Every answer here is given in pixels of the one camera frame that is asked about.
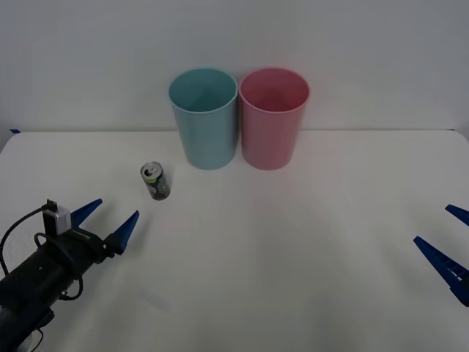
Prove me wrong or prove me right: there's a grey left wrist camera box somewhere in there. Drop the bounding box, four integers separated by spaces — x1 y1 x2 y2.
42 199 72 236

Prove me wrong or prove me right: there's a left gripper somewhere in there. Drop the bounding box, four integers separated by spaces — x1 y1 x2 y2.
46 199 141 275

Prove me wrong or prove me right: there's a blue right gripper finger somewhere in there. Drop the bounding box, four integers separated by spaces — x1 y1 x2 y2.
444 204 469 222
413 235 469 308

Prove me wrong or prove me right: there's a pink plastic bin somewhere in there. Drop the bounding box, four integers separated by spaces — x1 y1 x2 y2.
238 66 311 171

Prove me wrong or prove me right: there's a pale blue plastic bin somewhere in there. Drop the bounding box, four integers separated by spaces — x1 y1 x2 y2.
168 66 238 171

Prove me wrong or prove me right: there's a black drink can green print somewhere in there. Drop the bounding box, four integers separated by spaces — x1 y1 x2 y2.
139 161 171 202

